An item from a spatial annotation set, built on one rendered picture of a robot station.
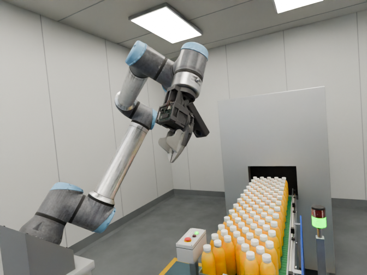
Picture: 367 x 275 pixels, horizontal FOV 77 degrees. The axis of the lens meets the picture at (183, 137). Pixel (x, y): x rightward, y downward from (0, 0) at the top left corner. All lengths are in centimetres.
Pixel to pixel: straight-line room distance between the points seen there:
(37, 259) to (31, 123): 249
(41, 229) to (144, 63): 87
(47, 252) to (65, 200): 23
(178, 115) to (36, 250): 86
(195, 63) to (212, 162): 481
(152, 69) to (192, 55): 16
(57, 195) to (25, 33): 281
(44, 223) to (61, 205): 10
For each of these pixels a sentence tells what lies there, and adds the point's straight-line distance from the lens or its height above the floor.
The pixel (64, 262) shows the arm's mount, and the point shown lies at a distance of 132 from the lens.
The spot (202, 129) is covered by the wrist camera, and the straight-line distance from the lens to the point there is 70.
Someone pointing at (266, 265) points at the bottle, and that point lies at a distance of 125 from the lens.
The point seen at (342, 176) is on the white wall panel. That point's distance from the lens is 517.
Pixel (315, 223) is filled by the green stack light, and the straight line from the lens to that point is 142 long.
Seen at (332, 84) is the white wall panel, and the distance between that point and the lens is 506.
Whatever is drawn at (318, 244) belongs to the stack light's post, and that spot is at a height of 107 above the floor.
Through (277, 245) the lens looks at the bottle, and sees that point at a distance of 148.
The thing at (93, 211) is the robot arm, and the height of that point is 134.
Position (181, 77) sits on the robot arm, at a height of 187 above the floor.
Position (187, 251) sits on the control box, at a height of 107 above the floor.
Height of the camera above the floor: 173
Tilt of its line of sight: 3 degrees down
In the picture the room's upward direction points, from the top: 5 degrees counter-clockwise
